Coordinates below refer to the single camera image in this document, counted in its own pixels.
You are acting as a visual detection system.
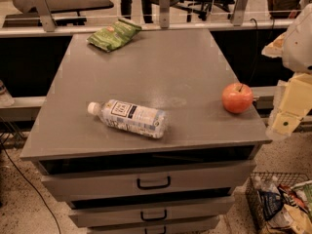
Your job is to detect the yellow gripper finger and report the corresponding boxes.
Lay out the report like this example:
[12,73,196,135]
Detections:
[266,73,312,140]

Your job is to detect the green jalapeno chip bag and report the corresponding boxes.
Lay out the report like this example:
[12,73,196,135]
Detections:
[87,18,142,53]

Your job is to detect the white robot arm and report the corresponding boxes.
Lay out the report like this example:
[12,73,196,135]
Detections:
[261,4,312,140]

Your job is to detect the red snack bag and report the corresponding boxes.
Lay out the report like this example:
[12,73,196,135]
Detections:
[278,183,311,214]

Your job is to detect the dark blue snack bag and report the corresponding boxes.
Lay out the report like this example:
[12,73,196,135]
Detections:
[258,190,284,220]

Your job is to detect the yellow snack bag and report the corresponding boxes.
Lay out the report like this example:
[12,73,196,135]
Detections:
[268,205,312,234]

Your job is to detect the red apple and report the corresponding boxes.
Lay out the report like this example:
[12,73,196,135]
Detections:
[221,83,254,114]

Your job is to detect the clear plastic water bottle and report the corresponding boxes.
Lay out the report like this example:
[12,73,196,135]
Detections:
[88,99,167,139]

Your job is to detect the grey drawer cabinet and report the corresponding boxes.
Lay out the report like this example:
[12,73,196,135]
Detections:
[21,29,267,234]

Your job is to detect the black hanging cable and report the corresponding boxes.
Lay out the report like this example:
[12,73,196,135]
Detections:
[248,18,259,86]

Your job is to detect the wire basket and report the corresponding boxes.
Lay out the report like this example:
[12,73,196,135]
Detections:
[246,172,312,234]

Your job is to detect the right metal bracket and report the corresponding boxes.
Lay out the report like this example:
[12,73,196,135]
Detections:
[230,0,249,26]

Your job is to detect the metal bracket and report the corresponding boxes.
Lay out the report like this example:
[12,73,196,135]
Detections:
[230,0,249,26]
[32,0,57,32]
[159,0,170,28]

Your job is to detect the top drawer black handle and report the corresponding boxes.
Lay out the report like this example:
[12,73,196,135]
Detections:
[136,176,172,190]

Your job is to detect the drawer black handle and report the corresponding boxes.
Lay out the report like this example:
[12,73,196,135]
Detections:
[136,176,172,190]
[144,225,167,234]
[140,210,168,222]

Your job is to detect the middle metal bracket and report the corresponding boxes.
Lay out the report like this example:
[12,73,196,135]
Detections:
[159,0,170,28]

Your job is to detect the middle drawer black handle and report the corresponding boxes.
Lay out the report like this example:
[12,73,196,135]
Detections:
[140,210,168,222]

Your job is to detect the bottom drawer black handle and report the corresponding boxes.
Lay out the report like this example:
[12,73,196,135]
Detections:
[144,225,167,234]

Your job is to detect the left metal bracket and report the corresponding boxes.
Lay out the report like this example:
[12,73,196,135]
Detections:
[32,0,57,32]

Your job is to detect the black floor cable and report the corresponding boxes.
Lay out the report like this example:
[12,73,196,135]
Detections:
[0,138,62,234]

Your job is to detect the grey metal rail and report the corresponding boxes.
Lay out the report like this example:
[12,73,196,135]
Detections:
[0,19,295,39]

